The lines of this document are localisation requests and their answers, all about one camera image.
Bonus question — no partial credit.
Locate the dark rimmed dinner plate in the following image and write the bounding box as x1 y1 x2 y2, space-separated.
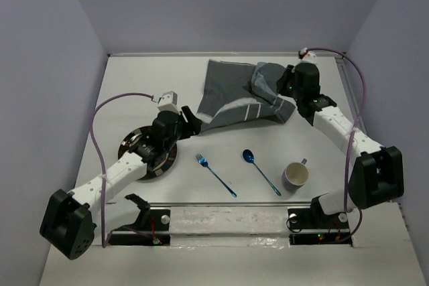
117 126 178 181

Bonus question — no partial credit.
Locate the grey striped cloth placemat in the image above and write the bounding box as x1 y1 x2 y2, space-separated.
196 60 296 132

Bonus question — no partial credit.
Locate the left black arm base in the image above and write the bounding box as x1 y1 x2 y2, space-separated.
107 194 171 246

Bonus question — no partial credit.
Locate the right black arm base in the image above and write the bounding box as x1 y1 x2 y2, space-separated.
286 208 353 246

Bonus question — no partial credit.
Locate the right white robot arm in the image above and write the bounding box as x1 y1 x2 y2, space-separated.
277 62 404 227

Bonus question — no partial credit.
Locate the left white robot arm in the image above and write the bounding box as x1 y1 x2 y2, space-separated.
40 106 202 260

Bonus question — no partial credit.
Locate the blue metal fork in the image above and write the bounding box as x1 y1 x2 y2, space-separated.
196 153 237 198

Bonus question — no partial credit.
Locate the blue metal spoon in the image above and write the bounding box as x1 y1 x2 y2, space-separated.
242 149 282 196

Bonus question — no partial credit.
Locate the purple ceramic mug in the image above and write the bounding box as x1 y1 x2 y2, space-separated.
282 159 309 192

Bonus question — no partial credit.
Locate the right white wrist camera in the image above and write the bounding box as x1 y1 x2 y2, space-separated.
298 48 317 65

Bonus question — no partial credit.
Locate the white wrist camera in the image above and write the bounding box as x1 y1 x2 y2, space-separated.
151 91 179 114
298 48 317 65

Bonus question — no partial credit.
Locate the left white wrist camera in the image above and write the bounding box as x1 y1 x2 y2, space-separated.
151 91 179 114

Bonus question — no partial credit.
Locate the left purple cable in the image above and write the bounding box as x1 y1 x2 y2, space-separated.
90 93 158 248

